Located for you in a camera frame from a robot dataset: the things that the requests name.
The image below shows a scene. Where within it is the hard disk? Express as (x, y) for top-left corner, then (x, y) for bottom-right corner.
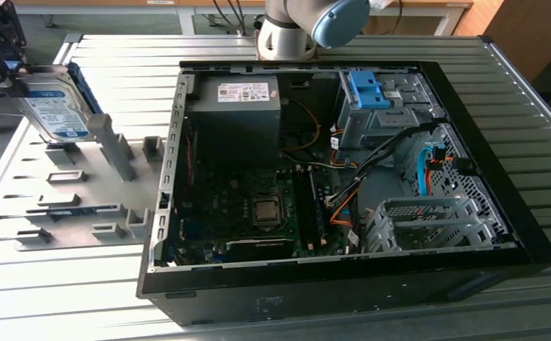
(6, 62), (106, 145)

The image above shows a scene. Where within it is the metal disk bay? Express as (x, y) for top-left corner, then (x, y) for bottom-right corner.
(364, 194), (494, 254)

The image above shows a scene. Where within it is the grey parts rack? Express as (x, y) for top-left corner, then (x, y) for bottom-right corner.
(12, 113), (169, 251)

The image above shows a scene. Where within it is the grey power supply unit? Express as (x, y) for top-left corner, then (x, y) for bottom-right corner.
(191, 74), (285, 171)

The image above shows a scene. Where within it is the green motherboard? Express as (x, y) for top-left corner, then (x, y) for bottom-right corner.
(181, 166), (353, 264)

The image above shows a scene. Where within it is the silver CPU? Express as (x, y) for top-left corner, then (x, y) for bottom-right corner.
(253, 200), (281, 220)

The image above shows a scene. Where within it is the CPU socket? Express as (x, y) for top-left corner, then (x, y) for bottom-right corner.
(247, 191), (289, 232)

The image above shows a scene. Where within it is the blue plastic latch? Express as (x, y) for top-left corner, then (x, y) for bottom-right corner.
(349, 72), (393, 109)

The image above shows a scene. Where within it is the black RAM slot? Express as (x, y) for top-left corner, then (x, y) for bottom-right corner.
(290, 165), (318, 249)

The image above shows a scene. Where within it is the black graphics card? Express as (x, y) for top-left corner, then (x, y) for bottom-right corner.
(225, 237), (295, 262)

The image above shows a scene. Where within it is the installed RAM stick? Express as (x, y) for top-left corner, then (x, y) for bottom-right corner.
(308, 166), (330, 246)

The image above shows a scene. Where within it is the metal drive cage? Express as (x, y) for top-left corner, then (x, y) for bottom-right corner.
(334, 70), (448, 152)

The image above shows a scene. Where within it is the black PC case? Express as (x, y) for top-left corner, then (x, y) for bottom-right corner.
(135, 59), (551, 326)

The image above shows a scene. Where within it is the wooden cabinet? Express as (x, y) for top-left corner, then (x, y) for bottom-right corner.
(453, 0), (551, 82)

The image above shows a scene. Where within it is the case fan with red wire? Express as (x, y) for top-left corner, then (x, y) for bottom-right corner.
(183, 115), (202, 188)

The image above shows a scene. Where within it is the yellow wire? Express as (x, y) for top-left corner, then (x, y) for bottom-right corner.
(279, 99), (322, 153)

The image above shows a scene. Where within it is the black wire bundle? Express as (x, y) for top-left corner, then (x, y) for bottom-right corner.
(349, 122), (442, 185)

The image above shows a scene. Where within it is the orange flat wire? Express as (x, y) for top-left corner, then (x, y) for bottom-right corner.
(330, 193), (361, 227)

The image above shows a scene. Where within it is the blue wire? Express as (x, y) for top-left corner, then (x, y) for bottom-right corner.
(417, 141), (441, 196)

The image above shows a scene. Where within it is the orange and black wire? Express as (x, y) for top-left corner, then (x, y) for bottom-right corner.
(426, 146), (477, 195)

